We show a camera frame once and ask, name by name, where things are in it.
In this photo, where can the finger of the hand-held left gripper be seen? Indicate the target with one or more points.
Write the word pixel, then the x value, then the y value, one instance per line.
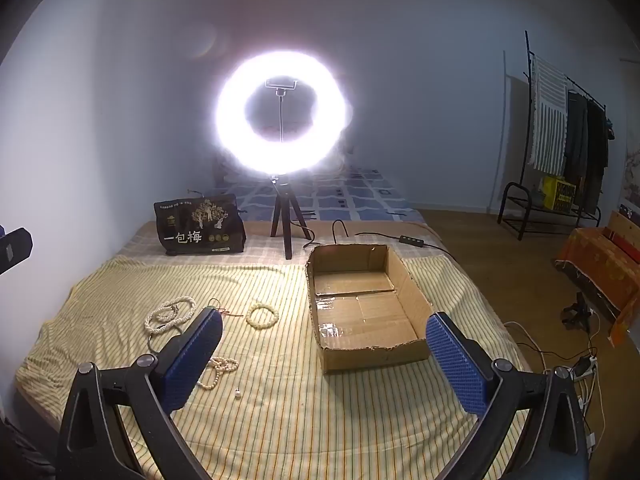
pixel 15 250

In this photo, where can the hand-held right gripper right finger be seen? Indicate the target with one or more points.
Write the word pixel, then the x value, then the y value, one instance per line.
pixel 457 365

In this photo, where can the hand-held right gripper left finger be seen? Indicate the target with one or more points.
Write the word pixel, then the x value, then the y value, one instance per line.
pixel 192 365

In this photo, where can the cardboard box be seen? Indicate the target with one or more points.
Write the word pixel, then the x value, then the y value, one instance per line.
pixel 370 355

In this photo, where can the yellow striped sheet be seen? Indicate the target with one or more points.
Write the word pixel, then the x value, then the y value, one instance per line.
pixel 280 410

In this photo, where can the white power strip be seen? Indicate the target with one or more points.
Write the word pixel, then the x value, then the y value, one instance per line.
pixel 585 367

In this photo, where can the black printed snack bag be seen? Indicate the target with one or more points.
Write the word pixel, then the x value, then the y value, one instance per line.
pixel 200 237

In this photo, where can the small black device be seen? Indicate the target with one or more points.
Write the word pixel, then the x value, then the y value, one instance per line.
pixel 577 312

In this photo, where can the checkered blanket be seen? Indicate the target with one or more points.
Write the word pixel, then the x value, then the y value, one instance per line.
pixel 257 240

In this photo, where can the orange patterned cloth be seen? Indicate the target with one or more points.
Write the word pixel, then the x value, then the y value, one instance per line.
pixel 595 265

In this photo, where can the black tripod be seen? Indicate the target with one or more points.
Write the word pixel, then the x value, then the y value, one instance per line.
pixel 286 220

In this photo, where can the black metal shoe rack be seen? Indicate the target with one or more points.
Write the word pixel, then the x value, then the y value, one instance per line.
pixel 506 191

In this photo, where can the yellow crate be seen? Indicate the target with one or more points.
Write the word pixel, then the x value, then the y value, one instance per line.
pixel 560 192

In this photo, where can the blue patterned bedsheet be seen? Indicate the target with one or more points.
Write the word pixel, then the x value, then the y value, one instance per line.
pixel 350 195

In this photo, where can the black hanging garment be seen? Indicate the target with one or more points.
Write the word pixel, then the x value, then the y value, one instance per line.
pixel 597 160

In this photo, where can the striped towel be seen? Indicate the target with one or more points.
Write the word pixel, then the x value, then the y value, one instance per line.
pixel 550 125

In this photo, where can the grey hanging coat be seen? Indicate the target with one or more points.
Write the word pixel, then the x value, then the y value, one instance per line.
pixel 576 135

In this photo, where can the black clothes rack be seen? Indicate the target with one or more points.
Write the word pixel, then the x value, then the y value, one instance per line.
pixel 528 85

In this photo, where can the phone holder clamp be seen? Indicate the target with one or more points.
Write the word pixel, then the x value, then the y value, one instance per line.
pixel 282 82

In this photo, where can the wall poster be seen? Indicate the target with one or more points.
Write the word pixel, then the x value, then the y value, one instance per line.
pixel 634 175

